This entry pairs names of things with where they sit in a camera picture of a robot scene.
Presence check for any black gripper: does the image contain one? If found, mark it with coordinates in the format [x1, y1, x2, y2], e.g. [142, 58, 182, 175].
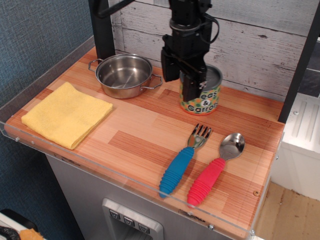
[161, 23, 212, 102]

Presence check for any peas and carrots can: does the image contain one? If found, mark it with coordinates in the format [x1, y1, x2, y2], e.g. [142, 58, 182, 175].
[179, 65, 223, 116]

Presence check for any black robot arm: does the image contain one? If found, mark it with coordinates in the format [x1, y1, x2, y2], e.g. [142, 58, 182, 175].
[161, 0, 212, 102]

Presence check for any silver pot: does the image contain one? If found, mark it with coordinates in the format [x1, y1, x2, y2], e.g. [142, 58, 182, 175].
[88, 53, 163, 99]

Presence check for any yellow folded cloth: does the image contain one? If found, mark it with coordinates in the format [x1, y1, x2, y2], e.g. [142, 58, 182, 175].
[21, 82, 113, 150]

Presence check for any white furniture piece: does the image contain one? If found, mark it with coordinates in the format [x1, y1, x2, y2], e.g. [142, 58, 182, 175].
[270, 93, 320, 200]

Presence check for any grey toy fridge cabinet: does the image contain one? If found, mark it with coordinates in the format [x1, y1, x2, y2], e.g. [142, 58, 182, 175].
[44, 153, 241, 240]

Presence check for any silver dispenser panel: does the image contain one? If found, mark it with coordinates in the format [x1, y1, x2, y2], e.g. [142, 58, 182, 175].
[102, 198, 164, 240]

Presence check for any black orange bag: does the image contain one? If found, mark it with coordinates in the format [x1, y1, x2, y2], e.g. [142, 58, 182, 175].
[0, 209, 46, 240]

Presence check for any black thin cable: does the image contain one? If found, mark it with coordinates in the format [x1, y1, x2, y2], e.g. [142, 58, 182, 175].
[199, 13, 220, 45]

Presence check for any red handled spoon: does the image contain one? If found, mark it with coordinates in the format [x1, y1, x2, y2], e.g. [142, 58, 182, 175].
[187, 133, 245, 206]

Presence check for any blue handled fork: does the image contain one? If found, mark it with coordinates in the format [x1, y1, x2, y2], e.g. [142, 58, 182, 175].
[159, 123, 212, 198]

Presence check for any black left frame post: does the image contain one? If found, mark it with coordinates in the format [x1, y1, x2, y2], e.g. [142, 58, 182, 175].
[88, 0, 115, 60]

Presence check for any black frame post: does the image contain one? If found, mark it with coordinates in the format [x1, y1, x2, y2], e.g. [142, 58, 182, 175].
[278, 3, 320, 124]
[88, 0, 115, 60]

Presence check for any black braided cable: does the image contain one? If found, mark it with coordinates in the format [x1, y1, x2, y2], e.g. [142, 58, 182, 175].
[95, 0, 141, 19]

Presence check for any black right frame post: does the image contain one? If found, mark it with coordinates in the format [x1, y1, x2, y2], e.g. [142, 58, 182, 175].
[278, 3, 320, 124]

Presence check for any clear acrylic guard rail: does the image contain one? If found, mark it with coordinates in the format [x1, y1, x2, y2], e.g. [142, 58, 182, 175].
[3, 49, 284, 240]

